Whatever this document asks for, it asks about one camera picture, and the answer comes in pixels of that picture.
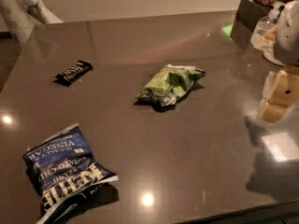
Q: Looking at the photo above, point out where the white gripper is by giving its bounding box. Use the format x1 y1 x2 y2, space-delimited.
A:
270 1 299 107

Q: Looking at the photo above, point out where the green chip bag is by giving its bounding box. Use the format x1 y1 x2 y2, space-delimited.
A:
135 64 206 106

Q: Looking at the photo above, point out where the black rxbar chocolate bar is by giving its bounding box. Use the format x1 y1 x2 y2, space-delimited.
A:
55 61 93 86

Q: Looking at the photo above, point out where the blue Kettle chip bag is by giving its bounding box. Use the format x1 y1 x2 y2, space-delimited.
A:
23 123 118 224

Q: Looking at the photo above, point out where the white wipes canister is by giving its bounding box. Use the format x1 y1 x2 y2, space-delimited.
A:
263 49 285 67

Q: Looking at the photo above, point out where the clear sanitizer bottle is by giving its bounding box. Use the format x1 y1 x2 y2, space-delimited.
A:
250 2 285 45

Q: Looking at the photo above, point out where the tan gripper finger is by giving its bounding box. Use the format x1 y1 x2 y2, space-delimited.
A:
257 100 287 123

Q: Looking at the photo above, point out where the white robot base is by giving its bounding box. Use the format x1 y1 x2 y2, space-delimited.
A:
0 0 62 49

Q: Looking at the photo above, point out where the black shelf box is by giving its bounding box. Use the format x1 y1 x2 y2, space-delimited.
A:
230 0 271 47

